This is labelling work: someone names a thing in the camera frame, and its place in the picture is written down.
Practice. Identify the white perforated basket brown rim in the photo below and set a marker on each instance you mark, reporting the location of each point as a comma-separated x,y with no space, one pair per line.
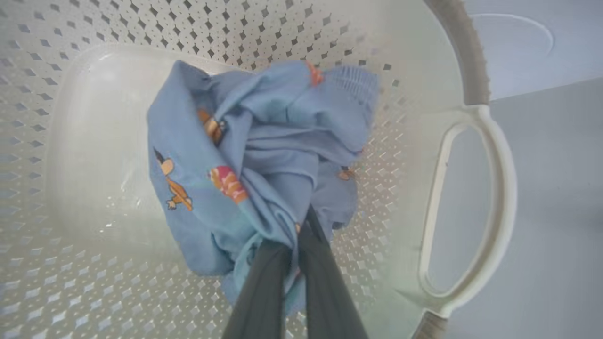
94,141

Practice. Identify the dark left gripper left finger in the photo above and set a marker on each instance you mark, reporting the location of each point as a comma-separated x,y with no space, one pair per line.
261,301

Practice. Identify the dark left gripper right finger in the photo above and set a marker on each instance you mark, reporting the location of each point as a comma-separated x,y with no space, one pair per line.
327,292

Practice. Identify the white front-load washing machine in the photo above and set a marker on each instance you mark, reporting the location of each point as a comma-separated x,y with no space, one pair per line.
565,37

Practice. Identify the blue orange print pants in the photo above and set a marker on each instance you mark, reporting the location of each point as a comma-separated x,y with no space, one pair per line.
264,155

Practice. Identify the round white filter cover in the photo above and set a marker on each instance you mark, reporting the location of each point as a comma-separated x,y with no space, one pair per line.
513,33

